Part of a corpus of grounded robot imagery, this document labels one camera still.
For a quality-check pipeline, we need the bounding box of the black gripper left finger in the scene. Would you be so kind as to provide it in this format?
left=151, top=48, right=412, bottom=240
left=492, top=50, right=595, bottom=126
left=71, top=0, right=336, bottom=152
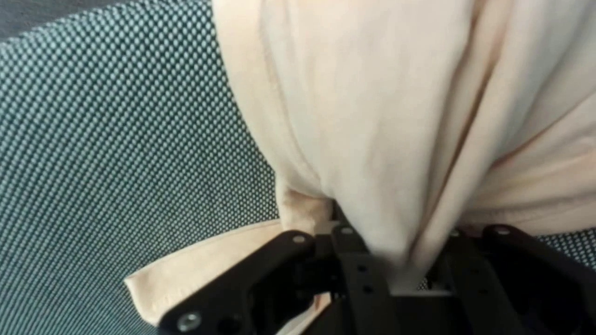
left=157, top=221, right=401, bottom=335

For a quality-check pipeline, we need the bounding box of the beige cloth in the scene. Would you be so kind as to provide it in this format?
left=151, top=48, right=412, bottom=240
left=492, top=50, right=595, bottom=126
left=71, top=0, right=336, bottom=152
left=123, top=0, right=596, bottom=335

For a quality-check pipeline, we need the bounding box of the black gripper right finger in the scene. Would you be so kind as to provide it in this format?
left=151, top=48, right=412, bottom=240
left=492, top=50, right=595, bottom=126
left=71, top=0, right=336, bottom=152
left=392, top=221, right=596, bottom=335

